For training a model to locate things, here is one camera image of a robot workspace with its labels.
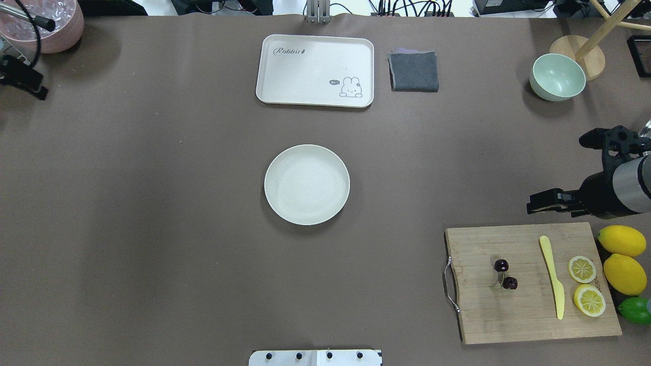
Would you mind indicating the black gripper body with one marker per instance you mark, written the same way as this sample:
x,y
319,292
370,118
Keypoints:
x,y
599,192

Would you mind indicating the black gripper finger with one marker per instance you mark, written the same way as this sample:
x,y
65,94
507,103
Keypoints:
x,y
547,200

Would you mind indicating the dark red cherry pair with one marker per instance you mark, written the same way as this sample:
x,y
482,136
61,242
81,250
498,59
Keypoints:
x,y
503,282

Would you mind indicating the white round plate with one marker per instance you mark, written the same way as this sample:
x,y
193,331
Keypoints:
x,y
307,184

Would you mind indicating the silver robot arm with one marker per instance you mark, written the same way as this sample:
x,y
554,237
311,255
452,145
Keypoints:
x,y
621,189

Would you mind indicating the black wood-look tray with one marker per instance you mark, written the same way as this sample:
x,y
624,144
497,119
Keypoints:
x,y
639,47

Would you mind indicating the white rectangular tray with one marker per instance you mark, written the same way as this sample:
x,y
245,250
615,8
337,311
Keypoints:
x,y
316,71

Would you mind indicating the yellow lemon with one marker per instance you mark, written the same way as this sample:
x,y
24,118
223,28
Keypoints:
x,y
623,240
625,274

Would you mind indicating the lemon slice right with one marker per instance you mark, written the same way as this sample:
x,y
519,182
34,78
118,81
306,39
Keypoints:
x,y
582,269

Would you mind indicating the lemon slice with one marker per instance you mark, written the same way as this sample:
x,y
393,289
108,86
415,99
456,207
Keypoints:
x,y
582,269
589,300

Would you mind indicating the yellow plastic knife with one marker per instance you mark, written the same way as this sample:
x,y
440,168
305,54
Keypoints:
x,y
557,287

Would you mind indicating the lemon slice left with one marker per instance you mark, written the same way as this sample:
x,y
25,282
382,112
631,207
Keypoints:
x,y
589,300

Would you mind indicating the green lime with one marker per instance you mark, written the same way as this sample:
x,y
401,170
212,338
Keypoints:
x,y
635,310

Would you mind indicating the mint green bowl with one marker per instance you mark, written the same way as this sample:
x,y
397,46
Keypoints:
x,y
556,78

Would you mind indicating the bamboo cutting board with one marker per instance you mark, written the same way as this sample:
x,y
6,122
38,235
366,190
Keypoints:
x,y
487,316

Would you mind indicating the bamboo cup tree stand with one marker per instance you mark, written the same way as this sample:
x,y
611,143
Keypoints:
x,y
586,51

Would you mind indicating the grey folded cloth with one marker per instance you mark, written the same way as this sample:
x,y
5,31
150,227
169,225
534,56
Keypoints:
x,y
413,71

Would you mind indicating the pink mixing bowl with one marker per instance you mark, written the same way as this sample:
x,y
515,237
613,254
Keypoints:
x,y
60,24

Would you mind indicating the black pestle in bowl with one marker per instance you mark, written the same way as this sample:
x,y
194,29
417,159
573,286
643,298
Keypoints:
x,y
39,21

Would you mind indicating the aluminium frame post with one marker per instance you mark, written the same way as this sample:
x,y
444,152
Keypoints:
x,y
318,11

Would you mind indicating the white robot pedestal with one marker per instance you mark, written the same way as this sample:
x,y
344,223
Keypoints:
x,y
317,357

